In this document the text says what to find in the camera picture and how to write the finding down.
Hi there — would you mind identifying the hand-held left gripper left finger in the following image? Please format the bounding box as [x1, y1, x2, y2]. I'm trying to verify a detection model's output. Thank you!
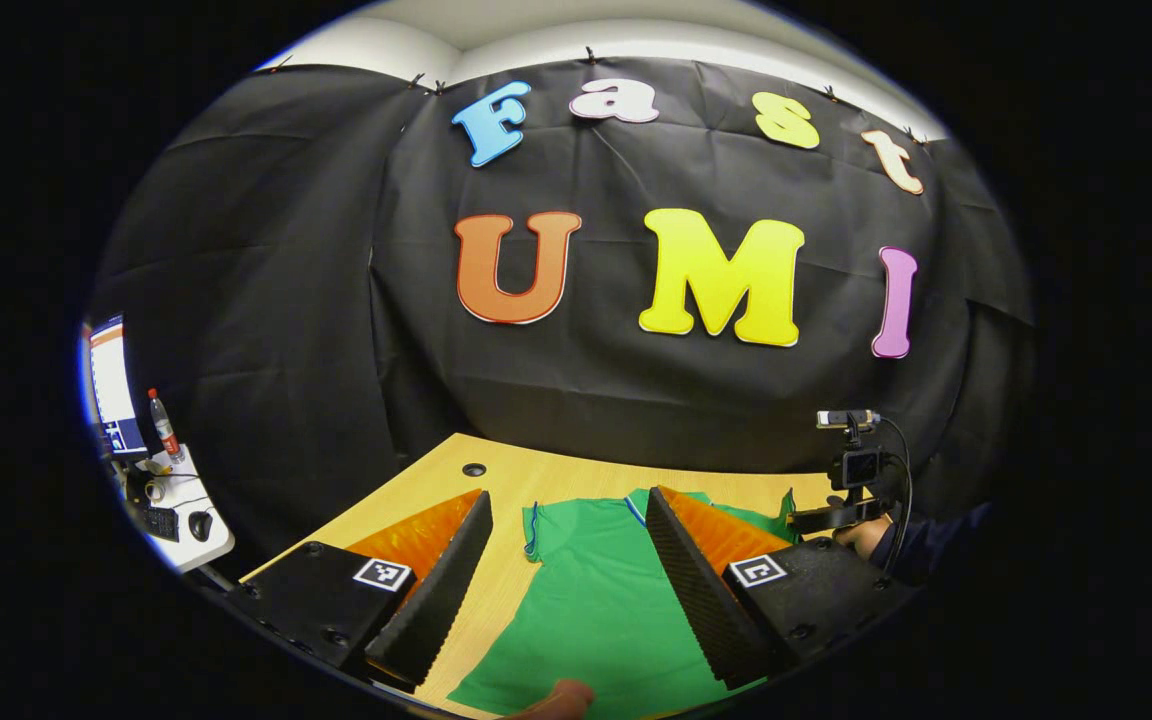
[226, 488, 494, 691]

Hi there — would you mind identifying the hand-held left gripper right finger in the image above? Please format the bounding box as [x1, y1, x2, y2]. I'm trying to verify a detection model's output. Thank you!
[644, 486, 922, 691]

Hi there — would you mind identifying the green T-shirt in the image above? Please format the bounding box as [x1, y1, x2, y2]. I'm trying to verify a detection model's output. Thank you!
[446, 487, 802, 720]

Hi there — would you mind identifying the black backdrop cloth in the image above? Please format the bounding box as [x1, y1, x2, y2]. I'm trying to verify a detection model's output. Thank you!
[86, 55, 1037, 581]

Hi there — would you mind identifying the white side desk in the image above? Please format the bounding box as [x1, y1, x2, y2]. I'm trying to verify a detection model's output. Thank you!
[124, 445, 236, 573]

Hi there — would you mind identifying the red capped bottle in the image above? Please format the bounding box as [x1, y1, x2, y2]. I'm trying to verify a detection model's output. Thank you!
[147, 388, 183, 463]

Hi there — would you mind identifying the computer monitor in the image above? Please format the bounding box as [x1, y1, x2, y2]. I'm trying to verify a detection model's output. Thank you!
[84, 314, 149, 459]

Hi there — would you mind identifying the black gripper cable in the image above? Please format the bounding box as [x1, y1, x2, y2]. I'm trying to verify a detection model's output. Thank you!
[874, 414, 916, 577]

